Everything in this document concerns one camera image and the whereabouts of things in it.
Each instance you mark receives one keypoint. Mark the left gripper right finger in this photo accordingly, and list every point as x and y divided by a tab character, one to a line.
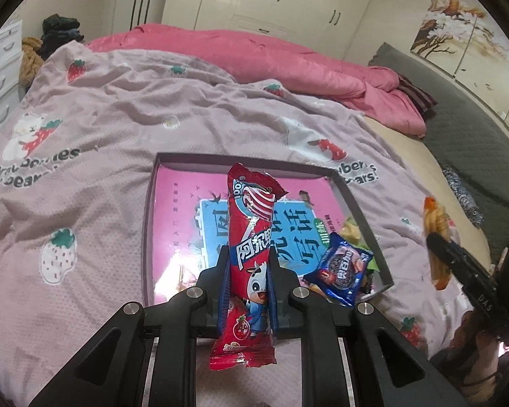
284	317

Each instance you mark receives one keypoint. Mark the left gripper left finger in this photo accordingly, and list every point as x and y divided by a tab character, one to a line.
216	283

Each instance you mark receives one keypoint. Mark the floral wall painting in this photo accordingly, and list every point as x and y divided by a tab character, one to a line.
448	30

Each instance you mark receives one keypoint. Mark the dark clothes pile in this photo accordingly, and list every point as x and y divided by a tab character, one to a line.
58	31

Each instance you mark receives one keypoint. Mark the long yellow cracker packet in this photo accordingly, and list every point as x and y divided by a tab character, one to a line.
438	234

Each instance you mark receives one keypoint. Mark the brown plush toy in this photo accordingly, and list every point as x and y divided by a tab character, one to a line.
31	61

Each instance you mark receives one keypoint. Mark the grey padded headboard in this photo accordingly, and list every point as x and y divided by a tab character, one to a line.
463	139

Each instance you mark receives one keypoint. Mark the white drawer cabinet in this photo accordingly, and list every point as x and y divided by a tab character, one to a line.
11	55

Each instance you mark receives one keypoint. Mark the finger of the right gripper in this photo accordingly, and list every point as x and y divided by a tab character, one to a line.
454	258

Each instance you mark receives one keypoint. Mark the blue Oreo cookie packet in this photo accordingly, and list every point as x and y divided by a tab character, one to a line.
341	270

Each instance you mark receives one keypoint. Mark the person's right hand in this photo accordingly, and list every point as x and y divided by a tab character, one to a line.
478	378

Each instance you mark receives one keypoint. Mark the white wardrobe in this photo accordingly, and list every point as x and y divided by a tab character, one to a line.
325	26

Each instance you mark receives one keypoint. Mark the small yellow candy packet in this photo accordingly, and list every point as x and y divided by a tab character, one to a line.
352	234

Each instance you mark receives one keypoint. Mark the dark striped pillow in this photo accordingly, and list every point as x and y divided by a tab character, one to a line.
421	99

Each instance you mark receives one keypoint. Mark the red lollipop candy packet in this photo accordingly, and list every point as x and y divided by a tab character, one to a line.
246	339

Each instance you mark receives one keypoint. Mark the dark shallow cardboard tray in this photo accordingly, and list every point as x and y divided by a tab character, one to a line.
187	217

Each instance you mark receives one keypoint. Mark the pink quilt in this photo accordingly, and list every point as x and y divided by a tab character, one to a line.
250	58

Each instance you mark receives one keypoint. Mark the blue patterned cloth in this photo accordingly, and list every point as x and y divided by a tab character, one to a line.
464	197

